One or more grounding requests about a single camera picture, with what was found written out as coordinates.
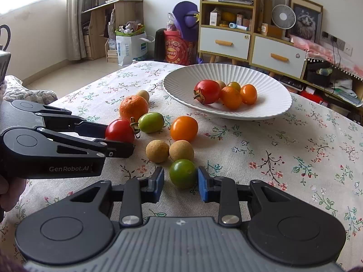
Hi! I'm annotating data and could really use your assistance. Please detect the small orange mandarin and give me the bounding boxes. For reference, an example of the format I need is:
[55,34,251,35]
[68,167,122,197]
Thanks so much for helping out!
[221,86,243,110]

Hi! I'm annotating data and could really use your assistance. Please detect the floral tablecloth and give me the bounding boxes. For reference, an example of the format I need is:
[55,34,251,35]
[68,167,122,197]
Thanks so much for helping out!
[0,60,363,272]

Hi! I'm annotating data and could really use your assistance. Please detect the person's left hand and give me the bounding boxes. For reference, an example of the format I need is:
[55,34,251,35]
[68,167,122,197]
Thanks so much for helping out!
[0,175,28,213]

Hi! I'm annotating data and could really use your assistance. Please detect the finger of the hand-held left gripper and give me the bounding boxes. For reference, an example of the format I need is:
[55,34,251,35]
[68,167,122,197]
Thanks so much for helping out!
[38,128,135,160]
[34,104,108,140]

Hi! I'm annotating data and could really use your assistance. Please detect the plush toys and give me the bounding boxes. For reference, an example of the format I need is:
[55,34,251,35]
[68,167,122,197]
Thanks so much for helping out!
[118,21,142,34]

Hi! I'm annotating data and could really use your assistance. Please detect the orange cherry tomato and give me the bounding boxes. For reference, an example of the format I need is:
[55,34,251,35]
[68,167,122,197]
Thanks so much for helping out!
[240,84,258,105]
[170,116,199,142]

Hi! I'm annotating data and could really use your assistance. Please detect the light green tomato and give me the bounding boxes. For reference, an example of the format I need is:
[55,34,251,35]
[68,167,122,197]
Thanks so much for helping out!
[138,112,165,133]

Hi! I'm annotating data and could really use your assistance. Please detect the wall socket strip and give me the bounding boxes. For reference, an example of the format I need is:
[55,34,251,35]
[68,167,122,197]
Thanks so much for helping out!
[322,31,346,49]

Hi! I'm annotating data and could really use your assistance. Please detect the small white fan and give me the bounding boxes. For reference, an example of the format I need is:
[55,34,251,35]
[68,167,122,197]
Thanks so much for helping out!
[271,4,297,41]

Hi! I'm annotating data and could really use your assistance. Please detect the low wooden cabinet white drawer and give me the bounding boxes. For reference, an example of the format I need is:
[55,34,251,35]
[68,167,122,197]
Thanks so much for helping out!
[250,32,308,80]

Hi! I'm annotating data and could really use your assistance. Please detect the red cherry tomato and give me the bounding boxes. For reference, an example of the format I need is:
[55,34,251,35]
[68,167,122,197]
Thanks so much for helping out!
[105,118,135,143]

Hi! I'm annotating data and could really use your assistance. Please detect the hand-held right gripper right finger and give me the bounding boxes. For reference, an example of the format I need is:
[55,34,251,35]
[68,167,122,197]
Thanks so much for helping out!
[197,166,292,227]

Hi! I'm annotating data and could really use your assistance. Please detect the red box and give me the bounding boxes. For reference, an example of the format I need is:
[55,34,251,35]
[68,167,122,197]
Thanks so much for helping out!
[300,89,324,104]

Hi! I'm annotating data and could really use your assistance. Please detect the framed cat picture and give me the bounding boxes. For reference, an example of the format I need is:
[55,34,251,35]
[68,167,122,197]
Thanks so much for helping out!
[288,0,324,44]

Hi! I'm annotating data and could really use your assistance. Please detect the large orange mandarin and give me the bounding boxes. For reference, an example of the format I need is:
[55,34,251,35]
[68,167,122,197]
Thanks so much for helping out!
[119,95,149,122]

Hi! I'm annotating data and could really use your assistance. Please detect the brown cardboard box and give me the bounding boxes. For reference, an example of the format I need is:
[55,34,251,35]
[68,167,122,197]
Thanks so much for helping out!
[261,23,284,38]

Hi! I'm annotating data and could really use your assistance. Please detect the grey checked quilt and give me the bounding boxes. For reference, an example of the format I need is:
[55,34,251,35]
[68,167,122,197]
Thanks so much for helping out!
[3,75,59,105]

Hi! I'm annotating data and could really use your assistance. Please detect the dark green cherry tomato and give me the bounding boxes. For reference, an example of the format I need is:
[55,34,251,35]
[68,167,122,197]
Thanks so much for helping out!
[169,159,197,190]

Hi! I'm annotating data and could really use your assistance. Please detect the grey curtain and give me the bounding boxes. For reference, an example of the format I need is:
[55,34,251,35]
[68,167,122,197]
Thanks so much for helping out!
[66,0,87,61]

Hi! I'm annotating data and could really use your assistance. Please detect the red tomato with dry calyx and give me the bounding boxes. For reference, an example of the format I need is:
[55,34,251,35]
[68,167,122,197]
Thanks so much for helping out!
[193,79,222,105]

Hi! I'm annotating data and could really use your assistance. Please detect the white paper bag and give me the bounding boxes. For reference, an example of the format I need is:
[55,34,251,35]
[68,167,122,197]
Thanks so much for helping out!
[115,31,148,67]

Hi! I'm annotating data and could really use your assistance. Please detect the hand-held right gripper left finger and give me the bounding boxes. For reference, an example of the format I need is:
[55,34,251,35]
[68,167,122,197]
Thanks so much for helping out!
[68,167,165,227]

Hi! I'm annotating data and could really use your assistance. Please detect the wooden bookshelf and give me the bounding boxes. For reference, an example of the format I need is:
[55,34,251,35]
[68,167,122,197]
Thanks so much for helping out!
[81,0,144,61]

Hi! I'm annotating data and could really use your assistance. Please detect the tall wooden cabinet white drawer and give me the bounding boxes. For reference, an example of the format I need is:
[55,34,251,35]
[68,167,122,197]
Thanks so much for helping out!
[198,0,258,66]

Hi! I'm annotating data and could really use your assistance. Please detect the purple plush hat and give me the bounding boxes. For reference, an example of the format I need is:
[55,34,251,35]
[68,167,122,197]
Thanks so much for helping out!
[172,1,200,41]

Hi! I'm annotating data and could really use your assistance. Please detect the black panel on white base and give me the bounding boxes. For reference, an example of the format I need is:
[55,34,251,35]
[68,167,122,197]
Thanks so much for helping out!
[155,28,168,62]

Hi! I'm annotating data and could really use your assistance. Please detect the black storage box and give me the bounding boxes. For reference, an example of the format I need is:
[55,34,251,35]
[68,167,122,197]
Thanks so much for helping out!
[306,62,334,87]

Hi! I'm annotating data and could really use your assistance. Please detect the white ribbed plate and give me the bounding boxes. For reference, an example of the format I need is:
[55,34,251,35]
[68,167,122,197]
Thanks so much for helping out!
[162,64,293,120]

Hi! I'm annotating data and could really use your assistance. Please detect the pink fringed cloth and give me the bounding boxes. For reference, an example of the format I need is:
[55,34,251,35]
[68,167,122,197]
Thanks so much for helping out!
[289,34,363,80]

